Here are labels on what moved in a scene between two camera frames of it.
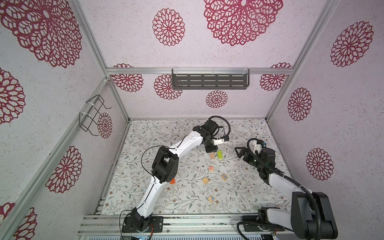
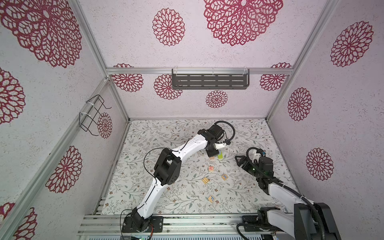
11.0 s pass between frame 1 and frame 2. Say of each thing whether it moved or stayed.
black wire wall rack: stayed
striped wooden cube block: stayed
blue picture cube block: stayed
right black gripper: moved
